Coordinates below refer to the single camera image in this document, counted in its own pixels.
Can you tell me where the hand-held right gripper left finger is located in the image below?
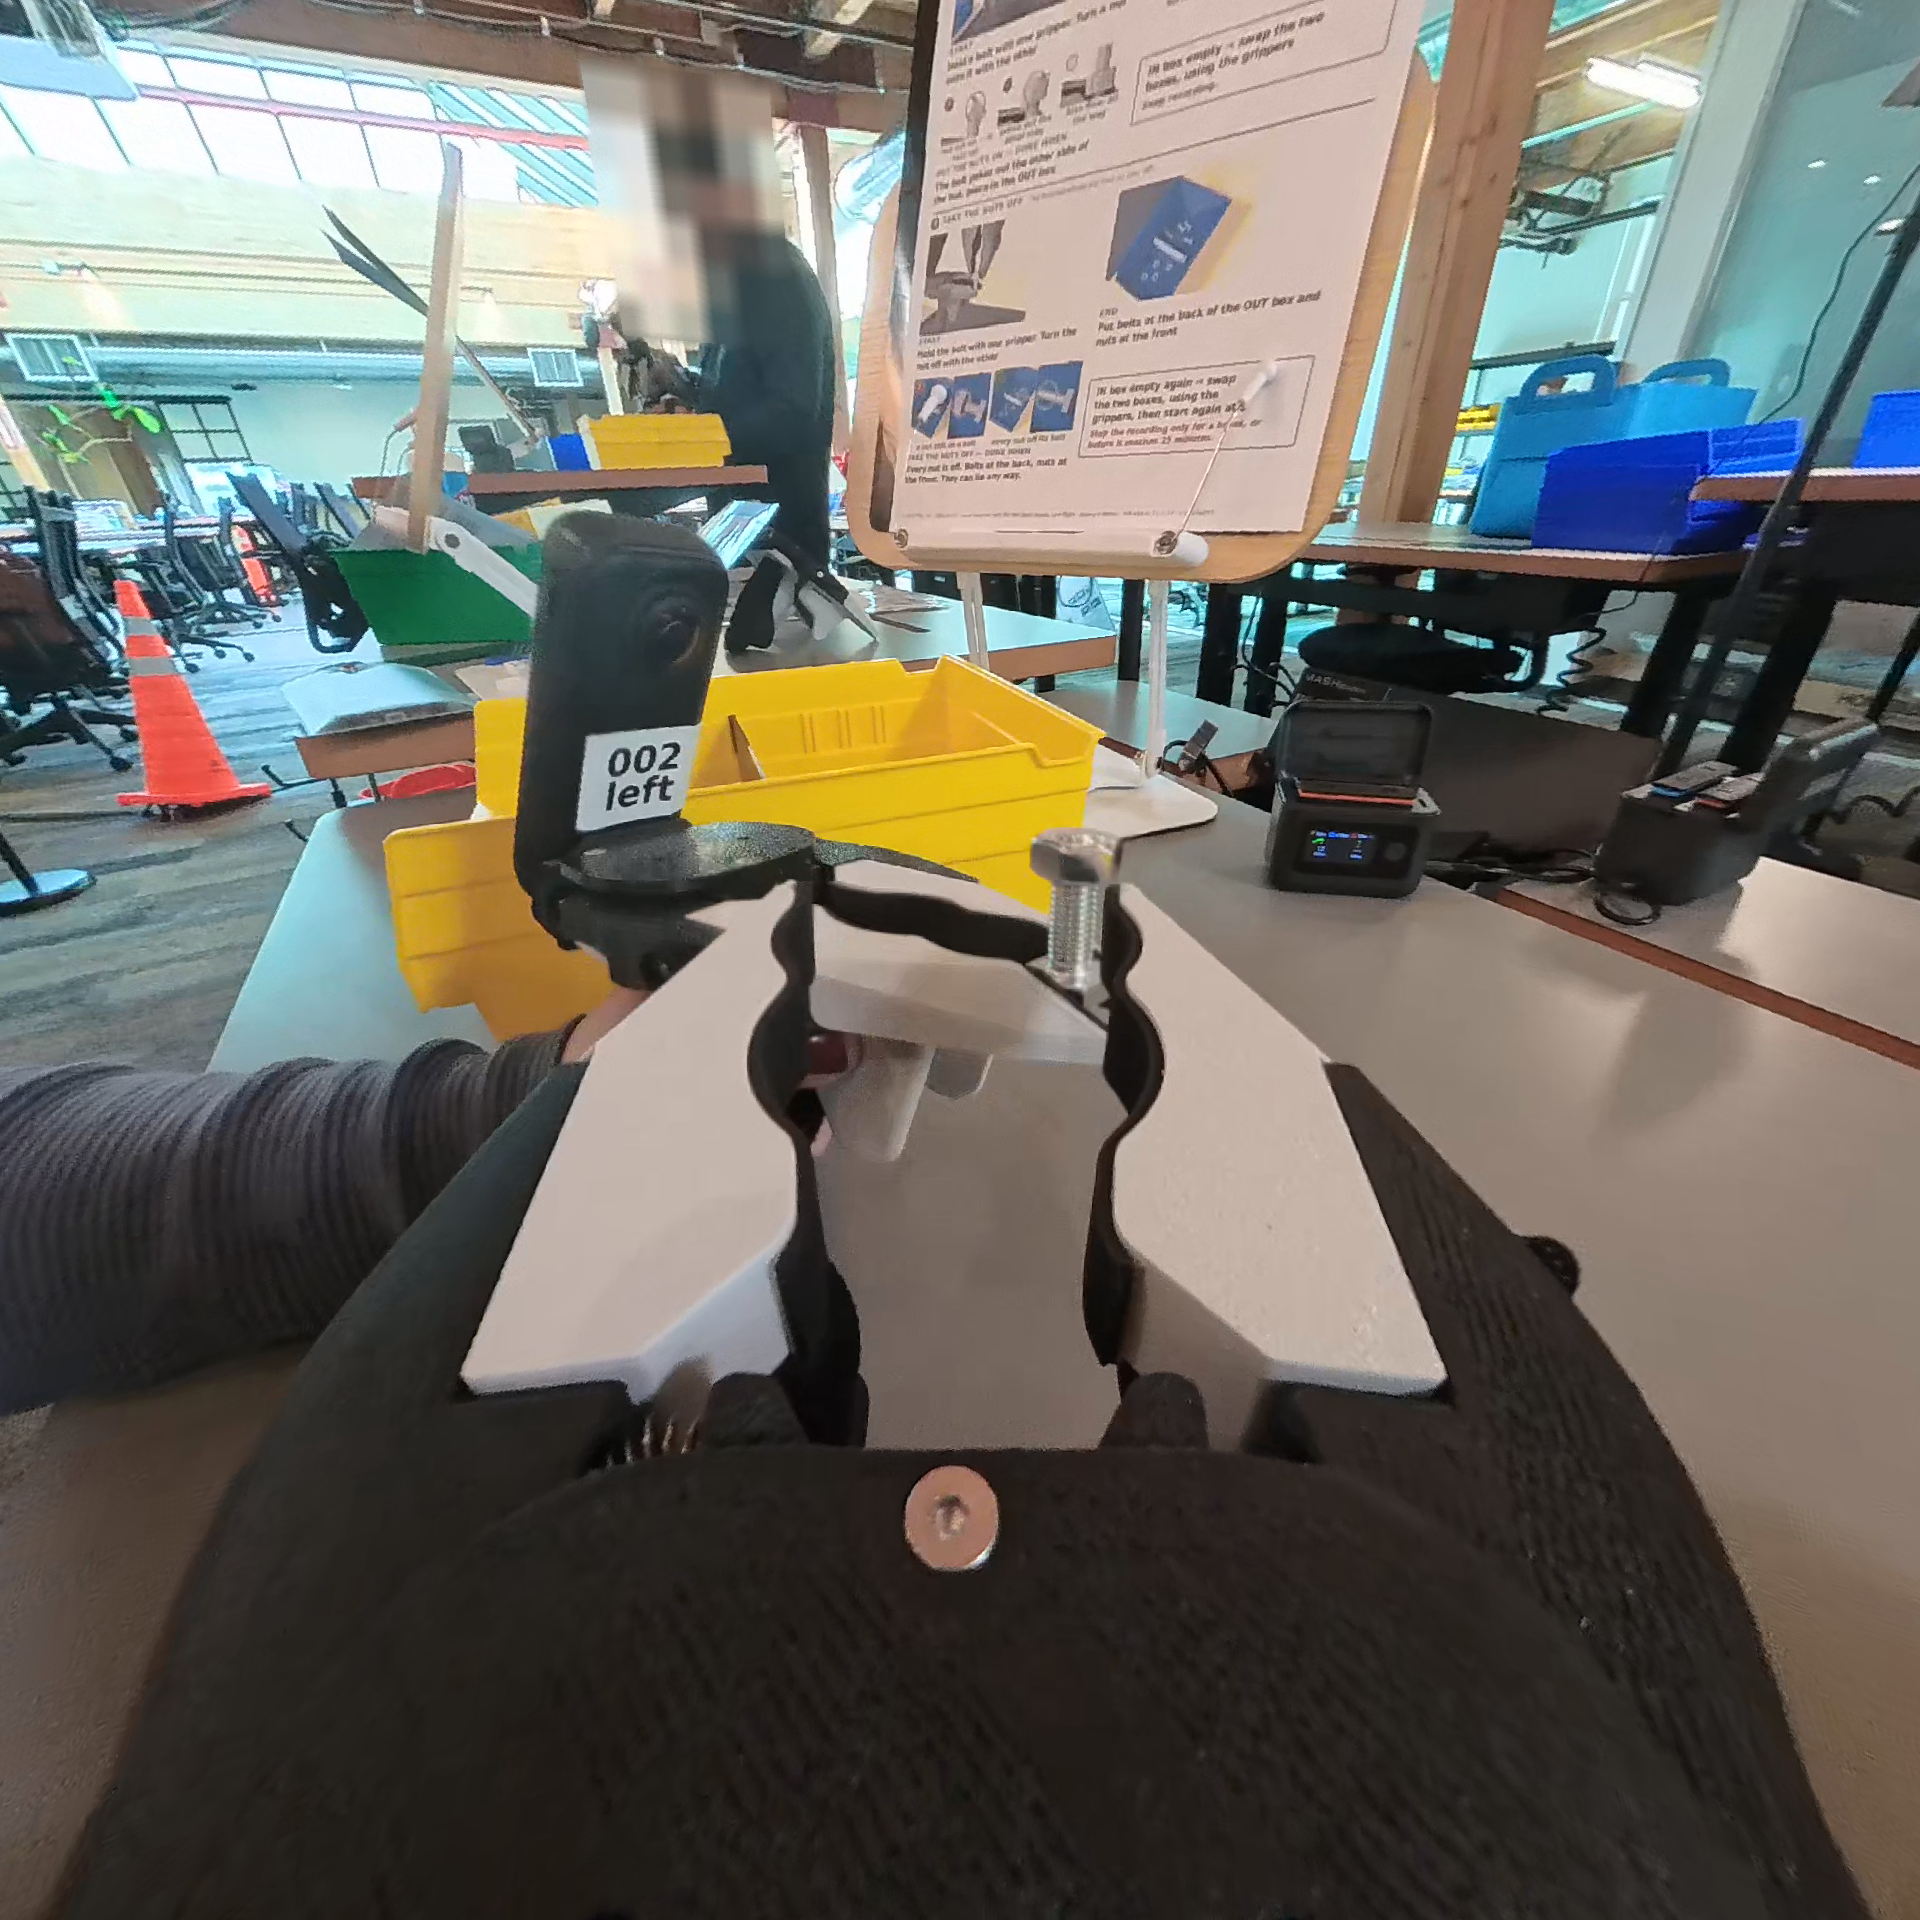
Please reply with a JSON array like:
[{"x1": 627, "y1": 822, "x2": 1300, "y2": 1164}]
[{"x1": 459, "y1": 881, "x2": 873, "y2": 1448}]

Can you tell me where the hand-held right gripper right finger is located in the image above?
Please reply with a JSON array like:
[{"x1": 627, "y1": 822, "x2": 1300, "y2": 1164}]
[{"x1": 1084, "y1": 884, "x2": 1449, "y2": 1453}]

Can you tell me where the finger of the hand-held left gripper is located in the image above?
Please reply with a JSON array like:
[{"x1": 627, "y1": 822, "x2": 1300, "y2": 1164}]
[
  {"x1": 814, "y1": 844, "x2": 998, "y2": 912},
  {"x1": 810, "y1": 896, "x2": 1124, "y2": 1065}
]

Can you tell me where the yellow plastic bin with divider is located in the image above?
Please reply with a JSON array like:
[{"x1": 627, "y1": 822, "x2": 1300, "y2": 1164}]
[{"x1": 471, "y1": 656, "x2": 1107, "y2": 916}]

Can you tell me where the silver hex bolt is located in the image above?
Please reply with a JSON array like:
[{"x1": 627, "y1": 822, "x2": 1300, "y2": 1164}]
[{"x1": 1029, "y1": 827, "x2": 1126, "y2": 992}]

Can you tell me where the person's left forearm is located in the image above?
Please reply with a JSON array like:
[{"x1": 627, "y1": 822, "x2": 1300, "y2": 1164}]
[{"x1": 0, "y1": 1027, "x2": 579, "y2": 1419}]

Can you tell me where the person's left hand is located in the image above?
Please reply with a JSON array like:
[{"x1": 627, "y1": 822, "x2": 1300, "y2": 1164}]
[{"x1": 562, "y1": 983, "x2": 849, "y2": 1155}]

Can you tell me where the black and white device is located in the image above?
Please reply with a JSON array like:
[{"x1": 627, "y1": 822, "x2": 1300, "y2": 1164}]
[{"x1": 725, "y1": 545, "x2": 881, "y2": 662}]

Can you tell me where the white board stand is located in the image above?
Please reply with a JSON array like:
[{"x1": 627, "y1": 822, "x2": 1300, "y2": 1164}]
[
  {"x1": 892, "y1": 520, "x2": 1221, "y2": 837},
  {"x1": 372, "y1": 503, "x2": 543, "y2": 606}
]

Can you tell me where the wooden desk with black legs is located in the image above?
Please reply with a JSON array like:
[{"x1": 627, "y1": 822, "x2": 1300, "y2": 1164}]
[
  {"x1": 1687, "y1": 463, "x2": 1920, "y2": 752},
  {"x1": 1290, "y1": 517, "x2": 1705, "y2": 736},
  {"x1": 353, "y1": 461, "x2": 771, "y2": 515}
]

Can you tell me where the green plastic bin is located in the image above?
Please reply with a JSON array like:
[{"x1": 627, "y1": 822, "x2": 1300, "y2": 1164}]
[{"x1": 329, "y1": 543, "x2": 541, "y2": 649}]

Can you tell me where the grey table with wood edge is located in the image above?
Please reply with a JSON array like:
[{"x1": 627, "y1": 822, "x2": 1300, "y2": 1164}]
[{"x1": 285, "y1": 592, "x2": 1119, "y2": 781}]

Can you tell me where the black office chair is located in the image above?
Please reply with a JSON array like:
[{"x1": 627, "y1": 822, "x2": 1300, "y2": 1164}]
[
  {"x1": 0, "y1": 487, "x2": 140, "y2": 775},
  {"x1": 150, "y1": 503, "x2": 261, "y2": 670},
  {"x1": 225, "y1": 469, "x2": 367, "y2": 656}
]

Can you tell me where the black charging case with display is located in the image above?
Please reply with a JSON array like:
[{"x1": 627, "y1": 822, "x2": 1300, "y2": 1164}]
[{"x1": 1263, "y1": 697, "x2": 1445, "y2": 896}]

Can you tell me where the black battery charger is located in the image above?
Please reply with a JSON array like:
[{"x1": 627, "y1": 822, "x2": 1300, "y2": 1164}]
[{"x1": 1597, "y1": 717, "x2": 1884, "y2": 905}]

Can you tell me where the black round stool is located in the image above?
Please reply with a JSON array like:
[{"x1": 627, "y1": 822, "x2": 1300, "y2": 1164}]
[{"x1": 1295, "y1": 619, "x2": 1521, "y2": 699}]

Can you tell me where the printed instruction sheet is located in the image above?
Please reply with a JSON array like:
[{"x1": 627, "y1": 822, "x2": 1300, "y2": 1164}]
[{"x1": 886, "y1": 0, "x2": 1430, "y2": 536}]

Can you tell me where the black tripod pole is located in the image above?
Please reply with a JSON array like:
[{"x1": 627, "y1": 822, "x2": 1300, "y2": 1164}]
[{"x1": 1658, "y1": 181, "x2": 1920, "y2": 781}]

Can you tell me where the black cable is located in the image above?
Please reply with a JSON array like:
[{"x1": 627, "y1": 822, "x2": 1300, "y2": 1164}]
[{"x1": 1421, "y1": 844, "x2": 1665, "y2": 927}]

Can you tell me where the blue tote with handles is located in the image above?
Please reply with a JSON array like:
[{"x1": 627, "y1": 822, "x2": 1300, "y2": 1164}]
[{"x1": 1468, "y1": 355, "x2": 1761, "y2": 542}]

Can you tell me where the wooden post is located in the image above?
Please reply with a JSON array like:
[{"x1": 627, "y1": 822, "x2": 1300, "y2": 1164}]
[{"x1": 1358, "y1": 0, "x2": 1561, "y2": 527}]

